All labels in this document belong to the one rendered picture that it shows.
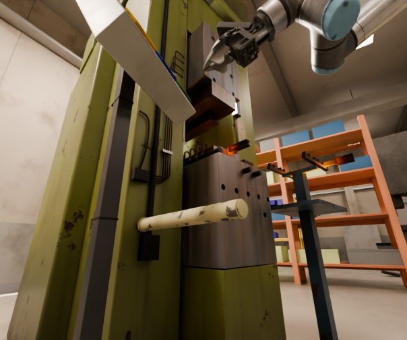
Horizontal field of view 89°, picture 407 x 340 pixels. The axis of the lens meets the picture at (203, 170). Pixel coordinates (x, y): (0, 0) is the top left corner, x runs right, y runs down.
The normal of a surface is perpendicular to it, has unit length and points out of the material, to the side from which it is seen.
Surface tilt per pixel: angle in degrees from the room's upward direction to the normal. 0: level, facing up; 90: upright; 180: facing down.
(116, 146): 90
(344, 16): 149
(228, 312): 90
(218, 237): 90
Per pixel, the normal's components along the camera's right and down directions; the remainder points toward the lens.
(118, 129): 0.69, -0.26
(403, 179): -0.66, -0.25
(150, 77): 0.47, 0.74
